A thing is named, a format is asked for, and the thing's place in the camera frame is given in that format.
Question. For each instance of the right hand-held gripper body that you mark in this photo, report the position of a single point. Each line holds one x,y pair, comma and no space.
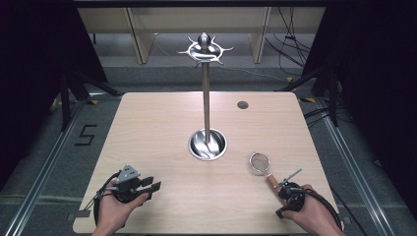
292,196

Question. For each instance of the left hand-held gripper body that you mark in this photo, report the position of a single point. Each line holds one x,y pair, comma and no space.
126,183

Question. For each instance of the metal utensil rack stand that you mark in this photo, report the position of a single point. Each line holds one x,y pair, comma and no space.
206,98

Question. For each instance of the person's left hand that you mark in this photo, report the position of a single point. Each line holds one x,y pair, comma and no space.
116,209

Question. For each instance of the person's right hand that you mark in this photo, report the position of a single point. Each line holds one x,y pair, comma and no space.
314,213

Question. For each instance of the yellow floor tape piece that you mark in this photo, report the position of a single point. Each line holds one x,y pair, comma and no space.
290,79
306,100

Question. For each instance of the round grey table grommet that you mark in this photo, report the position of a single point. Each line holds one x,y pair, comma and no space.
242,105

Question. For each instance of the black tripod stand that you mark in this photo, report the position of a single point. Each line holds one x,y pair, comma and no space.
65,98
333,98

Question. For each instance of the black curtain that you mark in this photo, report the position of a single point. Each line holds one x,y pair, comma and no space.
36,65
377,82

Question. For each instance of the light wooden furniture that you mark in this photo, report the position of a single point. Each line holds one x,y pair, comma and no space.
196,19

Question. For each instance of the aluminium floor rail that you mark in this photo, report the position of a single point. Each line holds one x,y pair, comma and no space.
354,170
42,170

